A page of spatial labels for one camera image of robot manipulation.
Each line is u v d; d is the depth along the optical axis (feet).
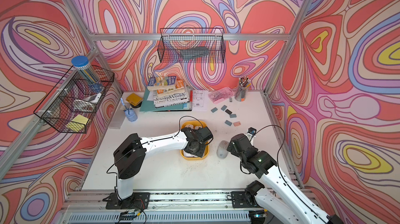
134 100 3.54
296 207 1.38
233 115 3.49
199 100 3.79
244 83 3.39
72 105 2.43
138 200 2.41
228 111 3.54
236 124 3.35
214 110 3.58
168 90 3.45
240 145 1.86
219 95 3.86
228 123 3.33
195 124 3.16
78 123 2.09
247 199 2.17
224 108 3.64
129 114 3.21
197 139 2.07
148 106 3.65
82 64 2.30
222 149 2.88
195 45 3.19
